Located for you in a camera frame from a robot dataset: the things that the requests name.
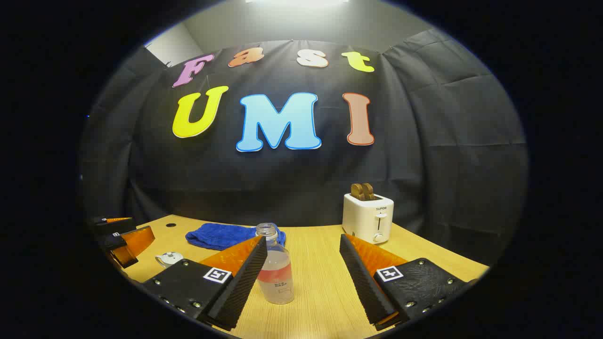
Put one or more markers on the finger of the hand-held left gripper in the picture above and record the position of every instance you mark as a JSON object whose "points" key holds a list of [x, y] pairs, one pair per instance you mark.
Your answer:
{"points": [[115, 228], [113, 241]]}

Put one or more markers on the white toaster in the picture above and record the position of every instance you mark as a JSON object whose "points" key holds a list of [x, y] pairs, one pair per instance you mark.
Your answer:
{"points": [[365, 219]]}

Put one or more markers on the clear plastic water bottle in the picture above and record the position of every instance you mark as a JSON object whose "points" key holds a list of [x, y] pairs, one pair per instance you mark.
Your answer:
{"points": [[278, 278]]}

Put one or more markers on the brown bread slice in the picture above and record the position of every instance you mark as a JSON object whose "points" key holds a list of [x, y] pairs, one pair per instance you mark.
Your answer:
{"points": [[356, 191], [370, 190]]}

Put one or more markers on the white ceramic teacup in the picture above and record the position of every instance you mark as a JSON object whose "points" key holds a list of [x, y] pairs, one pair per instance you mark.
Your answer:
{"points": [[165, 261]]}

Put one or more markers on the blue towel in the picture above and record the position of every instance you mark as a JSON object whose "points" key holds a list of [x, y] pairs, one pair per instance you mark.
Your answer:
{"points": [[216, 235]]}

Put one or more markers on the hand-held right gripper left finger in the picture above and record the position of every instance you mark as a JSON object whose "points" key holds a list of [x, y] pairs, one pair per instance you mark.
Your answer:
{"points": [[235, 296]]}

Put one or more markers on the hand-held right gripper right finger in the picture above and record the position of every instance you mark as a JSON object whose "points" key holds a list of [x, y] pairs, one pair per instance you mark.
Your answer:
{"points": [[365, 287]]}

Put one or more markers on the black backdrop cloth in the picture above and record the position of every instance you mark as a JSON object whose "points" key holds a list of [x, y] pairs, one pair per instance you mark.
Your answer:
{"points": [[282, 179]]}

